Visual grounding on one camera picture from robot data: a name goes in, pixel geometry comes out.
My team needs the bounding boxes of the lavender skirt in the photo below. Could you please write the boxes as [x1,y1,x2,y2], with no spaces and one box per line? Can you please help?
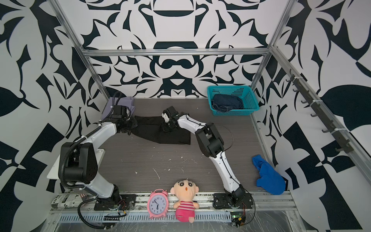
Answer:
[101,97,135,120]

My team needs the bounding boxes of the black garment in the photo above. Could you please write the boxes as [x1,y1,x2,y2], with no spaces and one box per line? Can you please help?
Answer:
[131,116,191,145]

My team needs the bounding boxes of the denim garment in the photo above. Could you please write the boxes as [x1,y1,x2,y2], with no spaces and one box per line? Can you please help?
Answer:
[211,94,244,113]

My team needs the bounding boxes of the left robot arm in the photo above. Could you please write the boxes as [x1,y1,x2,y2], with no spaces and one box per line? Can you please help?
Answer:
[58,105,137,205]

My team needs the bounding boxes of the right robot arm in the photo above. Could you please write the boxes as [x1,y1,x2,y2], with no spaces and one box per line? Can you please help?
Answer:
[161,106,245,206]

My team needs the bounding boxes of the plush doll pink shirt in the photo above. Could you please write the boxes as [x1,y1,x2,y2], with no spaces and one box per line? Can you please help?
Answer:
[171,179,200,223]

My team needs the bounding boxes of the teal plastic basket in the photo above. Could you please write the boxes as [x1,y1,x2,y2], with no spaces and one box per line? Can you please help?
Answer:
[207,86,260,116]

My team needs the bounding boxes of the pink alarm clock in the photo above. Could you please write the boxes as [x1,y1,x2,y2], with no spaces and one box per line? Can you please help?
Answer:
[147,189,170,219]

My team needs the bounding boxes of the folded newspaper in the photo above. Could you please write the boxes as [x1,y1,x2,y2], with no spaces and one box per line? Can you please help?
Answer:
[51,193,88,209]

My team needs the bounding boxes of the blue cloth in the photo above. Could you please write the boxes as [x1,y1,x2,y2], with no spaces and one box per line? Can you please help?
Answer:
[252,155,286,195]

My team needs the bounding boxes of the small circuit board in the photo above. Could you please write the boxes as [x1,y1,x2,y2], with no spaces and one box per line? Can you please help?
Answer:
[231,212,246,227]

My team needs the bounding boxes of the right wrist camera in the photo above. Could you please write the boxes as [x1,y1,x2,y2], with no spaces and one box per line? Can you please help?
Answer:
[161,113,170,123]

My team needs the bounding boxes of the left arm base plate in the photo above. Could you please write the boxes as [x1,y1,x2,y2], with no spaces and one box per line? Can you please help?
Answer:
[94,194,137,211]

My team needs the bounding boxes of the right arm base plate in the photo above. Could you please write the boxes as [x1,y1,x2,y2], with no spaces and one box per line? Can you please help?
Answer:
[213,193,254,209]

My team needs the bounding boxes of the black corrugated cable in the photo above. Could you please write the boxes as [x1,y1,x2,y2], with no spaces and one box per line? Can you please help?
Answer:
[77,197,125,230]

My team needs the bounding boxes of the grey wall hook rail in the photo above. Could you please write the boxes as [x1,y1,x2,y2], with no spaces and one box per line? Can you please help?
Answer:
[287,69,354,154]

